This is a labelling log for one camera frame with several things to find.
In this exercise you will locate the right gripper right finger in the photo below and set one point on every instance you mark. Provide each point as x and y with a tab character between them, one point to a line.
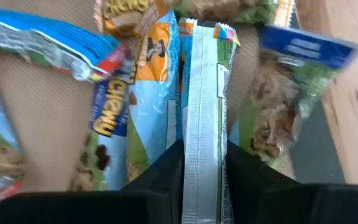
291	205

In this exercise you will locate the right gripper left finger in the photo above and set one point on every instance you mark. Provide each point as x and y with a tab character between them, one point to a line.
89	208

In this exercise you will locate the navy and green granola bar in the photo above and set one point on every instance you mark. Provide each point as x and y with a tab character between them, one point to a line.
278	102
109	109

